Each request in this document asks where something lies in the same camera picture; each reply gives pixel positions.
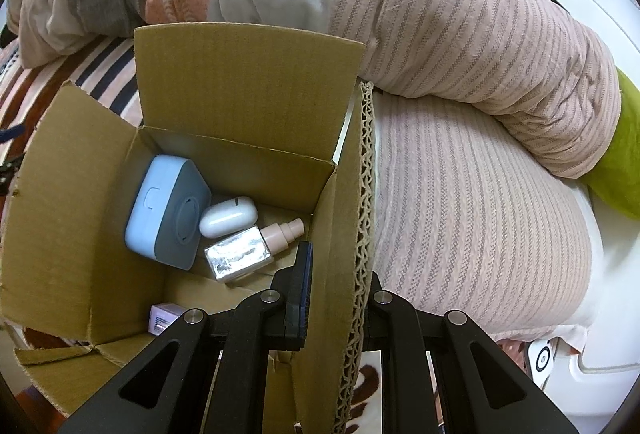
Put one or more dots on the striped pink rolled duvet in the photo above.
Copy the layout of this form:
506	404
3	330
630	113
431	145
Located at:
550	80

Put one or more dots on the pink ribbed pillow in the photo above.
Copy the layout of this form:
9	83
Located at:
466	219

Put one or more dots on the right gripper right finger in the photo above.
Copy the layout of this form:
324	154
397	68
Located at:
443	374

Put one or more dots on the brown cardboard box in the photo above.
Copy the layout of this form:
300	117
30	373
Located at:
278	115

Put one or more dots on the white marker tag device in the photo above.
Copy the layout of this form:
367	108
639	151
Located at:
539	360

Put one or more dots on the green plush pillow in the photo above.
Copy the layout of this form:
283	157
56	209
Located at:
615	178

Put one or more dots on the lilac rectangular box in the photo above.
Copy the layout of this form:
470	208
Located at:
162	315

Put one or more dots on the white earbuds case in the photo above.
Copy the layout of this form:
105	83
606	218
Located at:
228	217

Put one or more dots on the light blue square speaker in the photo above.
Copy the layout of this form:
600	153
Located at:
163	222

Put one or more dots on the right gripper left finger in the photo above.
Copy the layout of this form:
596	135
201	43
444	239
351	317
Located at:
206	373

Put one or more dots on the foundation bottle with pink cap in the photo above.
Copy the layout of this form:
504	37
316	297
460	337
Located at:
244	252

